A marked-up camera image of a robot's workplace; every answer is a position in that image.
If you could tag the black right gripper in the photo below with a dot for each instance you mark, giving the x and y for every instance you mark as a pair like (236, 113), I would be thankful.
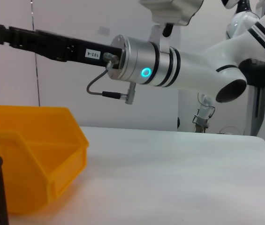
(76, 50)

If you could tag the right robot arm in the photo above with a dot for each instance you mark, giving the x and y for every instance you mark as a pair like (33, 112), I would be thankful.
(193, 70)

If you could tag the yellow plastic storage bin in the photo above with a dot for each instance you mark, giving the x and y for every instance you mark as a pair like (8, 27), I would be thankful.
(29, 140)

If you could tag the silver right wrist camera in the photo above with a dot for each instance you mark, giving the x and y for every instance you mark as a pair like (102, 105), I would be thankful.
(169, 9)

